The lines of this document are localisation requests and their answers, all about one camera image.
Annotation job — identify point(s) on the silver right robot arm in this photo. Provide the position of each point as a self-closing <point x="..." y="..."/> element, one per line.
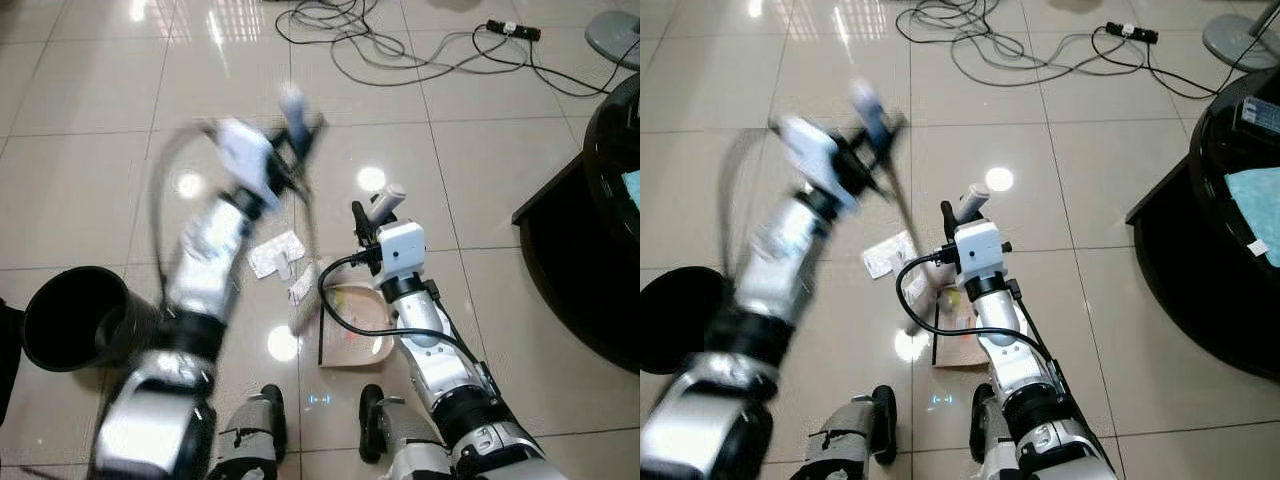
<point x="1015" y="370"/>
<point x="440" y="370"/>

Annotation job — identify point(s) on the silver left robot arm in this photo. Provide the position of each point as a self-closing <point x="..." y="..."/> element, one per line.
<point x="200" y="265"/>
<point x="785" y="265"/>

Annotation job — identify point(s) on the black object at floor edge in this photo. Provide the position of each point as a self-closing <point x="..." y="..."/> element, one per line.
<point x="8" y="360"/>

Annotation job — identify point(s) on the small white paper scrap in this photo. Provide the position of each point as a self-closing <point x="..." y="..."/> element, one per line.
<point x="915" y="285"/>
<point x="300" y="288"/>

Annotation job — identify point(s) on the white crumpled paper scrap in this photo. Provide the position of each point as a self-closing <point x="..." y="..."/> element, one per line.
<point x="888" y="255"/>
<point x="275" y="255"/>

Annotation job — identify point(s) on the robot right leg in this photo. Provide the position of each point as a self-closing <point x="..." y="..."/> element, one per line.
<point x="988" y="435"/>
<point x="385" y="430"/>

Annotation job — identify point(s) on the robot leg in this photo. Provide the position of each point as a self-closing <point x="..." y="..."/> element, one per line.
<point x="248" y="435"/>
<point x="855" y="435"/>
<point x="988" y="435"/>
<point x="385" y="430"/>

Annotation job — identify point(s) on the robot left leg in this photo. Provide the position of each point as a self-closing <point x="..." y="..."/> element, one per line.
<point x="248" y="435"/>
<point x="855" y="435"/>

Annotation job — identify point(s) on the teal cloth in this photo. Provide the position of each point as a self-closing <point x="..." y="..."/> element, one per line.
<point x="1255" y="210"/>
<point x="633" y="188"/>

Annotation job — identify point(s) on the black round trash bin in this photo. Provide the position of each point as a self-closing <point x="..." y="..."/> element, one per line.
<point x="75" y="320"/>
<point x="680" y="320"/>

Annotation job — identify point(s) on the black power strip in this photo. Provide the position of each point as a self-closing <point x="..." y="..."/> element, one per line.
<point x="1131" y="33"/>
<point x="513" y="31"/>

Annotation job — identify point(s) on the black round glossy table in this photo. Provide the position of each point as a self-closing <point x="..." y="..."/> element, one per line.
<point x="608" y="150"/>
<point x="1215" y="160"/>

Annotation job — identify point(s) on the grey round stand base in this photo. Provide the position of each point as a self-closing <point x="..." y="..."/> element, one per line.
<point x="615" y="40"/>
<point x="1240" y="42"/>

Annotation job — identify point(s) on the dark box with label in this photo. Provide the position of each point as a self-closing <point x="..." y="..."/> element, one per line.
<point x="1260" y="115"/>

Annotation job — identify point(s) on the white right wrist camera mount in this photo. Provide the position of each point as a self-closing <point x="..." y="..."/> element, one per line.
<point x="980" y="245"/>
<point x="402" y="245"/>

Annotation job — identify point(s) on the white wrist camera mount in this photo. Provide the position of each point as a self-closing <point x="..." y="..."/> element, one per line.
<point x="812" y="150"/>
<point x="402" y="245"/>
<point x="245" y="152"/>
<point x="980" y="245"/>

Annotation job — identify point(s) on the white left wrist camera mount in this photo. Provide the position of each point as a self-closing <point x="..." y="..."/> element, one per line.
<point x="245" y="152"/>
<point x="812" y="150"/>

